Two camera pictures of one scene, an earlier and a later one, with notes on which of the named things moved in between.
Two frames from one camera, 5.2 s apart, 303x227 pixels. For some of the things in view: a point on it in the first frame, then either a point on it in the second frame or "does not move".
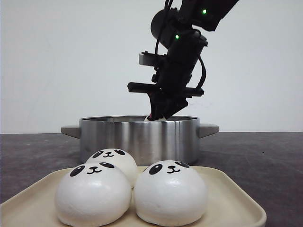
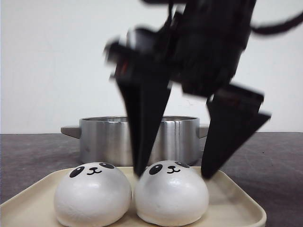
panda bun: [171, 192] does not move
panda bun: [92, 194] does not move
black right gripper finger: [175, 104] -> [234, 117]
